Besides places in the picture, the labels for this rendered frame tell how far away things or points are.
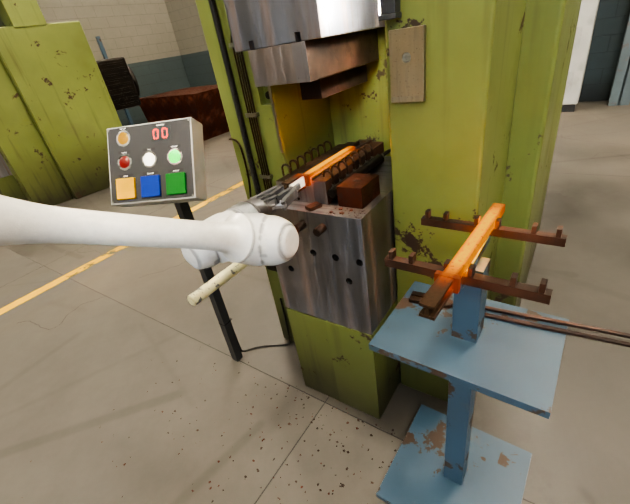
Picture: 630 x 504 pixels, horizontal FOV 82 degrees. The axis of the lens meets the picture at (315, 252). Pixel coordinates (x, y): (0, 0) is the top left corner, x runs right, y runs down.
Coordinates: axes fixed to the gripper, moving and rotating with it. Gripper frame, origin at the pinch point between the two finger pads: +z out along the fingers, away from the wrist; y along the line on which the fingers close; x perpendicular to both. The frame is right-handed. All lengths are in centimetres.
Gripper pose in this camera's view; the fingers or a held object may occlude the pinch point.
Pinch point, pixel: (294, 184)
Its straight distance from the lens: 111.6
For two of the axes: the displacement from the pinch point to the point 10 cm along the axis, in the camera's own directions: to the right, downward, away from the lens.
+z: 5.4, -5.2, 6.6
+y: 8.2, 1.8, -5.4
